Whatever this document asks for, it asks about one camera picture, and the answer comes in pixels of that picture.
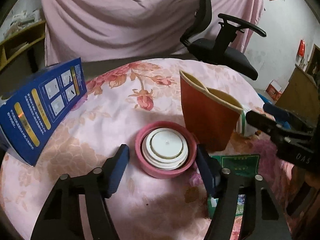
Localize green eagle snack packet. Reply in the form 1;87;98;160
204;154;260;239

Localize red paper bag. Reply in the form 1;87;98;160
180;70;243;152

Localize white green paper packet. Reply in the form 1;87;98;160
235;108;258;137

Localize blue cardboard box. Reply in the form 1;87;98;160
1;58;87;166

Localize wooden cabinet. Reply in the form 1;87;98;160
276;67;319;123

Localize blue plastic bucket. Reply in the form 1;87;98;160
258;93;273;105

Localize red box on floor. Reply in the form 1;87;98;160
266;80;282;101

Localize floral pink tablecloth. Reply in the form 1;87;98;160
0;57;296;240

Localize black office chair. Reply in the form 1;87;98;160
180;0;267;81

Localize wooden shelf unit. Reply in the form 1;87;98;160
1;20;46;72

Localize stack of papers on shelf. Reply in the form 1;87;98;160
3;8;43;39

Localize red packet hanging on wall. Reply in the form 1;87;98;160
297;40;305;58

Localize pink sheet on wall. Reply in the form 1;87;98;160
39;0;265;67

